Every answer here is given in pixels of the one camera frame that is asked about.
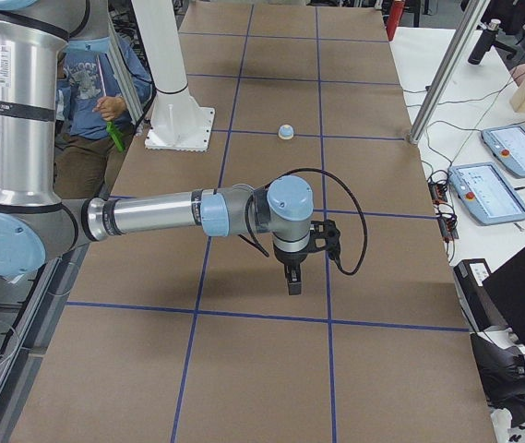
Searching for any person in blue sweater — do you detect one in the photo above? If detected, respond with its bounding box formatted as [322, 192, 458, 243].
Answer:
[54, 52, 136, 199]

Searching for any aluminium frame post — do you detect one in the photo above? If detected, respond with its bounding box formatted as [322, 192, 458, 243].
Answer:
[408, 0, 489, 145]

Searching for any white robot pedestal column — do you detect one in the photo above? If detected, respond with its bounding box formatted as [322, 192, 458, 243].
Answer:
[136, 1, 215, 151]

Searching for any black bottle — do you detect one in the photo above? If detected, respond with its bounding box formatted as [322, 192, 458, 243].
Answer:
[468, 18, 501, 65]

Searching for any near blue teach pendant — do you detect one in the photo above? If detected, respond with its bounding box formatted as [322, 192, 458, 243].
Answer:
[448, 162, 525, 225]

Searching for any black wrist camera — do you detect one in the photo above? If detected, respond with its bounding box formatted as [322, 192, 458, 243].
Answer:
[309, 220, 341, 261]

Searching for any green tool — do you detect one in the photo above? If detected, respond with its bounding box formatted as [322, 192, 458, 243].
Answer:
[106, 121, 125, 152]

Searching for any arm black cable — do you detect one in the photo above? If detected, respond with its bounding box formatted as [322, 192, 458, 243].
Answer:
[238, 167, 369, 277]

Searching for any blue teach pendant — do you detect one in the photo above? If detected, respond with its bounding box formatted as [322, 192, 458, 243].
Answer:
[448, 162, 525, 225]
[481, 125, 525, 178]

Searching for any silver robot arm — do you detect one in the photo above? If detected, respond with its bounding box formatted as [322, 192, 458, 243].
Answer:
[0, 1, 313, 294]

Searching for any far blue teach pendant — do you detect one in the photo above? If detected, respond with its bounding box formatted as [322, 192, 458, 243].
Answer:
[481, 125, 525, 178]

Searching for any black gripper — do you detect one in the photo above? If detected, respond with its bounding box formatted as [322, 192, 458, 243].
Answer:
[273, 239, 317, 295]

